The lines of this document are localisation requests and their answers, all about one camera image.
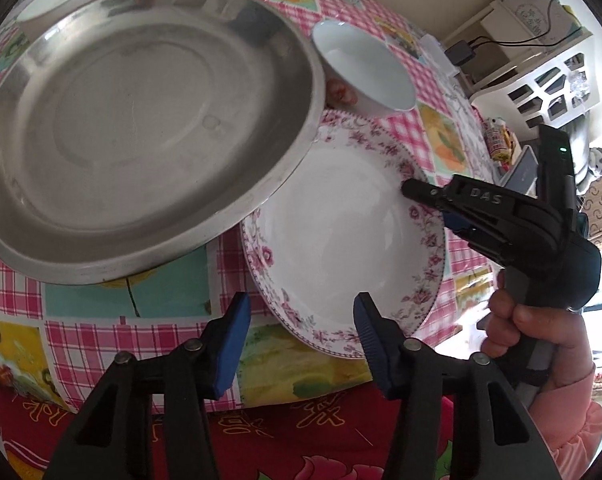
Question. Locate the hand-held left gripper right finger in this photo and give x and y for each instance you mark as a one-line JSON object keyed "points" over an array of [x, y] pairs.
{"points": [[372, 345]]}

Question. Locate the white printed container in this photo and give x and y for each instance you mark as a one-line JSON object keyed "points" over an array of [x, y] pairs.
{"points": [[531, 10]]}

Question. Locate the pink checkered fruit tablecloth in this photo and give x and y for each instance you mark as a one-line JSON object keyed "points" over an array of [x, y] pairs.
{"points": [[131, 340]]}

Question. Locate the colourful snack packets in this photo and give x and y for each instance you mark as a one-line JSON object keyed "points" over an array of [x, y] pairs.
{"points": [[498, 140]]}

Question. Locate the grey blue box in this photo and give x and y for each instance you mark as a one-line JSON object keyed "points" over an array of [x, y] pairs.
{"points": [[523, 170]]}

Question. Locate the white lattice shelf rack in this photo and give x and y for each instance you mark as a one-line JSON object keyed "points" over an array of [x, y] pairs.
{"points": [[531, 90]]}

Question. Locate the person's right hand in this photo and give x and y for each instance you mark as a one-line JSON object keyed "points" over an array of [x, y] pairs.
{"points": [[536, 330]]}

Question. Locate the pink floral rim plate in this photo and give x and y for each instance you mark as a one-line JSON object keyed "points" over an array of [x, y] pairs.
{"points": [[341, 240]]}

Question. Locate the black power adapter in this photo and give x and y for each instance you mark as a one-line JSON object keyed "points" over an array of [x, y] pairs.
{"points": [[458, 52]]}

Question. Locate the large stainless steel plate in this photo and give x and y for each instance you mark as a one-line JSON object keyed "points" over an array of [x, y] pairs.
{"points": [[131, 125]]}

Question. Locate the small white porcelain bowl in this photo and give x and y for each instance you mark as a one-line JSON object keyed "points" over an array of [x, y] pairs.
{"points": [[361, 60]]}

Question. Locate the red printed cloth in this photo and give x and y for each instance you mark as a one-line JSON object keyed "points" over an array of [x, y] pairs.
{"points": [[281, 430]]}

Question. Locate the grey stuffed toy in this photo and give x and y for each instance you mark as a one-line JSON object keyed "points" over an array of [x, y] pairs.
{"points": [[600, 160]]}

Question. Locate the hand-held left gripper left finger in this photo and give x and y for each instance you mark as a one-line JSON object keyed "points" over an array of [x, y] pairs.
{"points": [[231, 350]]}

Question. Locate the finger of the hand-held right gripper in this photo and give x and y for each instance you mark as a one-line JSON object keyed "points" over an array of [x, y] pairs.
{"points": [[453, 221], [481, 195]]}

